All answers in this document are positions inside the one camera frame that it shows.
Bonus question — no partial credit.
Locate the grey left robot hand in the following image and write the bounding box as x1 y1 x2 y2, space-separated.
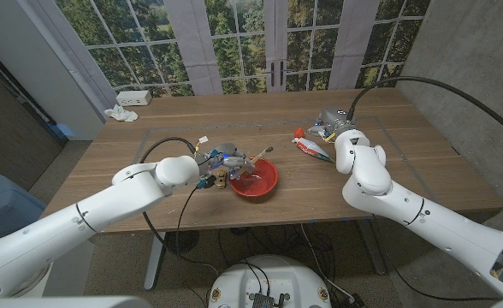
195 143 255 181

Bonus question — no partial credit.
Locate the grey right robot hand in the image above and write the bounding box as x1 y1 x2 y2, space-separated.
309 106 358 140

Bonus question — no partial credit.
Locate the white toothpaste tube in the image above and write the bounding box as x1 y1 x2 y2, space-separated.
292 136 336 164

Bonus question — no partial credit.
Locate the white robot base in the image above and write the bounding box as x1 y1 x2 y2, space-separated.
207 254 332 308

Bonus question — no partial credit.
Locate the yellow toy car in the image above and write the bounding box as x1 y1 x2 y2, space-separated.
215 167 229 190

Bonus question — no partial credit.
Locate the red bowl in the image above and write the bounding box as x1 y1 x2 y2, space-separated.
228 157 280 198

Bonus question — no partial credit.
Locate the black round floor fan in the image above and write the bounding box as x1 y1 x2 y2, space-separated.
165 230 200 256

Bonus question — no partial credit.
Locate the white power strip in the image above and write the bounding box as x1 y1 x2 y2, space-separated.
115 89 153 107

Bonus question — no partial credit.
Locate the crumpled white tissue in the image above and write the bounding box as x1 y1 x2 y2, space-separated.
104 104 139 122

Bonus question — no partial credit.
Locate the printed window backdrop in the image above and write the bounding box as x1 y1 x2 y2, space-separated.
54 0 432 98

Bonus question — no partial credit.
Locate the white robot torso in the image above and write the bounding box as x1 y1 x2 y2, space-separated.
0 294 503 308

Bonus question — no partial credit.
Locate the blue grey bin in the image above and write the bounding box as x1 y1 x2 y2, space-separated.
0 171 47 247

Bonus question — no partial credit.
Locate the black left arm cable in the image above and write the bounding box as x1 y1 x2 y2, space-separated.
139 136 221 277

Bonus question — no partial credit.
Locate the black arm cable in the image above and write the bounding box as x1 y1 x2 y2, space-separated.
346 75 503 146
139 136 221 277

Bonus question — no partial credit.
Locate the black floor cable tangle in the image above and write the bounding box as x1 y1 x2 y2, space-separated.
216 225 334 269

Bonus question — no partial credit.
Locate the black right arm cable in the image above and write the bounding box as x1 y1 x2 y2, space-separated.
346 75 503 146

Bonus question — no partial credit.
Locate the white floor cable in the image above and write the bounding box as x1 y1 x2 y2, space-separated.
300 223 347 301

